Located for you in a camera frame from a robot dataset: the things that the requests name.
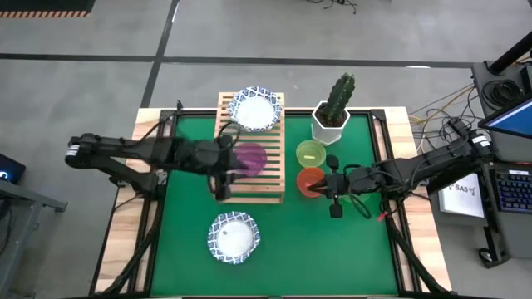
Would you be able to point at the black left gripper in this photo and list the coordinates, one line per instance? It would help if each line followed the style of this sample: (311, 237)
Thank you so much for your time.
(208, 155)

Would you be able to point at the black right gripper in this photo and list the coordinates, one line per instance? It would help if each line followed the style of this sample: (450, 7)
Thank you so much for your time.
(353, 182)

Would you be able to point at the orange plastic bowl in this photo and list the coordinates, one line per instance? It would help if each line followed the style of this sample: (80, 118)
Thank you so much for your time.
(306, 179)

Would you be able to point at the purple plastic bowl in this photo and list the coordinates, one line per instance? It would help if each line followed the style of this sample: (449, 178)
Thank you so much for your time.
(255, 155)

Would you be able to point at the yellow-green plastic bowl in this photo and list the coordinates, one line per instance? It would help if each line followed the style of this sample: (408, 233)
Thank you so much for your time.
(311, 153)

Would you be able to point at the blue patterned paper bowl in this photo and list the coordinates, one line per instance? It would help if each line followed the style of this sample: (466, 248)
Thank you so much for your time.
(254, 111)
(233, 238)

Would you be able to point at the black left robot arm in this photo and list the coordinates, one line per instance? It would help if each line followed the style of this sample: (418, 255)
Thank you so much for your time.
(108, 149)

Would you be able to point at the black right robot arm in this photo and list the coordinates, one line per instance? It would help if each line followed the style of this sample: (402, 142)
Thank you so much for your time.
(436, 160)

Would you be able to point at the wooden slatted shelf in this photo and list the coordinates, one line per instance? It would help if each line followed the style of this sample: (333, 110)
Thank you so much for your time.
(276, 182)

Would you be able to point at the white hexagonal plant pot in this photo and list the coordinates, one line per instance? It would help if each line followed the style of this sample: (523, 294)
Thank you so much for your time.
(326, 133)

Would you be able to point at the small red clip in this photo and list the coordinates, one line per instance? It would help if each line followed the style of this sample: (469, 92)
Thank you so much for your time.
(381, 216)

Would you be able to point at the tall green cactus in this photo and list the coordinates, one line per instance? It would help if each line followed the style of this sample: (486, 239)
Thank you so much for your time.
(340, 97)

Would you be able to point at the white printed paper sheet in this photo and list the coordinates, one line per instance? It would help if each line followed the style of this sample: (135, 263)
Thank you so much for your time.
(461, 199)

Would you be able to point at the black backlit keyboard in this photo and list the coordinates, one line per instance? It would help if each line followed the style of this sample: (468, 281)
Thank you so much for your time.
(515, 192)

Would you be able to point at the grey equipment desk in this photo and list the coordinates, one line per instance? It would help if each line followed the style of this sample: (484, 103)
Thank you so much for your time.
(511, 232)

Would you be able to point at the blue lit monitor screen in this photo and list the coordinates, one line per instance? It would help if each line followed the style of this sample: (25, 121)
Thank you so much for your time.
(509, 120)

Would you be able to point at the grey side cart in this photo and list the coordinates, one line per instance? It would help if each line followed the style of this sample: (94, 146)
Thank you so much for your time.
(21, 199)

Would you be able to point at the black pole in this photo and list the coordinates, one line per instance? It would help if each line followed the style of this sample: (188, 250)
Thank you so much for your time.
(513, 52)

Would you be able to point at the black mat with hazard stripes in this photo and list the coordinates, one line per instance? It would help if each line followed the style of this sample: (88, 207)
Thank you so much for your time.
(45, 6)

